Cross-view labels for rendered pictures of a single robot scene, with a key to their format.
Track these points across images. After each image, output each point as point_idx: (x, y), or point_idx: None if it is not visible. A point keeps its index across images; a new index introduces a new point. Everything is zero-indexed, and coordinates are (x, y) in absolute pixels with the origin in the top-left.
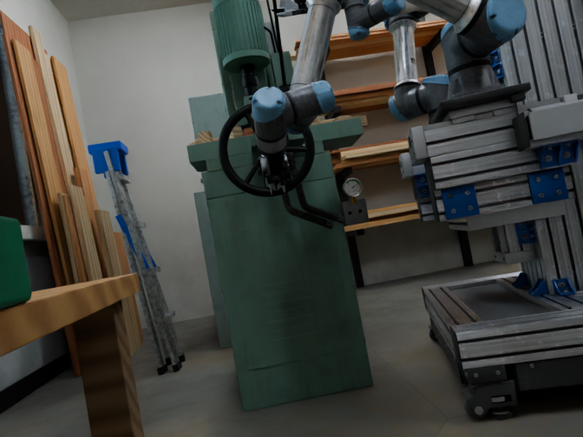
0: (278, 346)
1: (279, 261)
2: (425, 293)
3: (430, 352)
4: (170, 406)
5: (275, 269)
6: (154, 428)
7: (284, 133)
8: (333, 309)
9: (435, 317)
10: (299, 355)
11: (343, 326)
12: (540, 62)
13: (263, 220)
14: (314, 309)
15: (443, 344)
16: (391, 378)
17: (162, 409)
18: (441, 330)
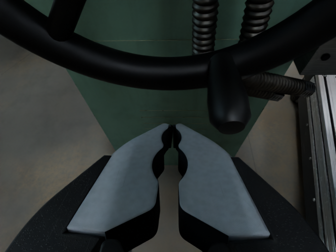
0: None
1: (167, 91)
2: (319, 85)
3: (284, 120)
4: (73, 119)
5: (159, 97)
6: (57, 158)
7: None
8: (219, 133)
9: (316, 140)
10: (173, 151)
11: (223, 143)
12: None
13: (145, 30)
14: (198, 132)
15: (307, 173)
16: (245, 159)
17: (67, 123)
18: (316, 177)
